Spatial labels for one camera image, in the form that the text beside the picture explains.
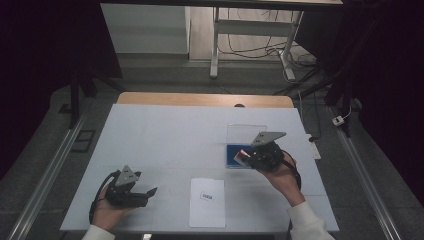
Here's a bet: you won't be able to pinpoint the person's right hand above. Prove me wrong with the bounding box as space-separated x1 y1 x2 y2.
259 151 306 208

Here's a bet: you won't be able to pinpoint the person's left hand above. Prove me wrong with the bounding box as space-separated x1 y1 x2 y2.
91 188 135 232

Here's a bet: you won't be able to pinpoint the metal floor rail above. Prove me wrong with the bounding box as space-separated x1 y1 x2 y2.
6 113 88 240
327 105 405 240

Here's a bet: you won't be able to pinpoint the white plug adapter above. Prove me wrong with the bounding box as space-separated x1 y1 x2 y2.
331 106 353 127

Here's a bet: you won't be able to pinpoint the black stand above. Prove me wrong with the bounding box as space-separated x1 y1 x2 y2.
67 63 125 130

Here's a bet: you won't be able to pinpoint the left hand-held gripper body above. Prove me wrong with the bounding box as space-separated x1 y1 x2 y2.
104 164 149 208

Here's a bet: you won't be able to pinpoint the white cabinet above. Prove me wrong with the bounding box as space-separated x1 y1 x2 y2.
99 3 192 55

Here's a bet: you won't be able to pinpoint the white paper sheet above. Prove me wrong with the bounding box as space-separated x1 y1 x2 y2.
188 177 226 229

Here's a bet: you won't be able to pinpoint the black floor cables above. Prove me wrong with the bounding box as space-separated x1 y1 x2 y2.
218 8 319 69

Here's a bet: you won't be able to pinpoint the small red and white stamp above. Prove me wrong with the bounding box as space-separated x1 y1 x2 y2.
233 149 250 167

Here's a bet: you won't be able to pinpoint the black gripper strap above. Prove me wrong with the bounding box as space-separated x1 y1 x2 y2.
88 169 122 224
282 158 303 192

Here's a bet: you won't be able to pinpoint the black floor frame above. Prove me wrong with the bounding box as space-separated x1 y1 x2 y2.
70 129 97 154

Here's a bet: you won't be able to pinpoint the blue box with clear lid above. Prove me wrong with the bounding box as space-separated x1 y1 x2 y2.
226 123 268 170

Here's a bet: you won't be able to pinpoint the white desk frame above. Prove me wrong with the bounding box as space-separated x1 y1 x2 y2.
209 6 305 81

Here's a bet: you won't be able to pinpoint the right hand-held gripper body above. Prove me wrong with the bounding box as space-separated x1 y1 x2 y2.
248 131 288 173

